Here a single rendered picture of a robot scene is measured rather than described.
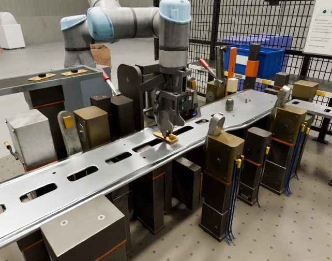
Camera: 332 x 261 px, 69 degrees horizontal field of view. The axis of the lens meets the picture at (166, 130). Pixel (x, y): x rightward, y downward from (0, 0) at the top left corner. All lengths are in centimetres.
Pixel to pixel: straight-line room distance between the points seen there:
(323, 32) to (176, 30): 103
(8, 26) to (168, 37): 1062
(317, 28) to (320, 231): 98
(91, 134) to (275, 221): 68
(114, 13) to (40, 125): 33
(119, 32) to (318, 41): 112
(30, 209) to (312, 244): 80
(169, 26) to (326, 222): 82
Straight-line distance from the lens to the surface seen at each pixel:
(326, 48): 153
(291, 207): 105
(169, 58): 62
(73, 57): 124
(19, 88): 80
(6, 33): 1109
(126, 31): 67
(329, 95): 132
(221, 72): 115
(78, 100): 122
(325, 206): 112
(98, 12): 66
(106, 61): 600
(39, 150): 70
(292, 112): 93
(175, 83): 64
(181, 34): 62
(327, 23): 152
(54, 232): 47
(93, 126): 73
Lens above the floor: 136
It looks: 26 degrees down
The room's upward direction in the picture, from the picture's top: straight up
